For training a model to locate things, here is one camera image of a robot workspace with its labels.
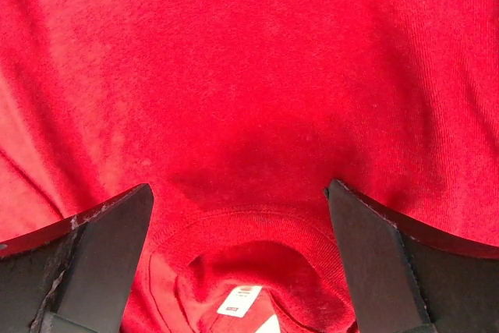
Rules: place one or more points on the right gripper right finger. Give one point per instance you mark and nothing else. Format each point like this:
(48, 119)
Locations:
(406, 276)

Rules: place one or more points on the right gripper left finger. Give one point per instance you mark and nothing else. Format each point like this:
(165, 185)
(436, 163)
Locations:
(76, 274)

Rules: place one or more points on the red t shirt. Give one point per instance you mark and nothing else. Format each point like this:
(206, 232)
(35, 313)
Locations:
(238, 113)

